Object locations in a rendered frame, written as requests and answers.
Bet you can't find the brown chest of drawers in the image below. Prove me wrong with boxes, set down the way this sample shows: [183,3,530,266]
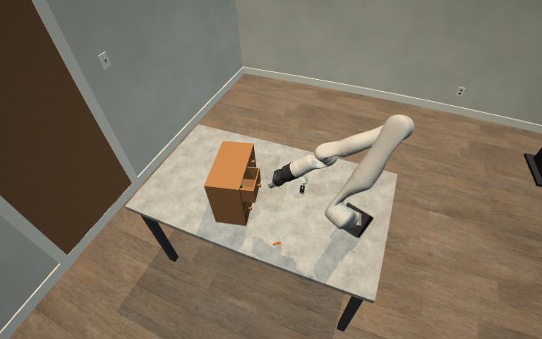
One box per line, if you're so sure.
[204,141,254,226]

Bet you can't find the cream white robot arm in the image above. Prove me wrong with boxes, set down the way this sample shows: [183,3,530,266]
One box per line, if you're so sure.
[299,115,414,229]

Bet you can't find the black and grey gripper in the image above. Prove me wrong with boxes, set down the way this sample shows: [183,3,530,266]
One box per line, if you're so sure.
[268,159,308,189]

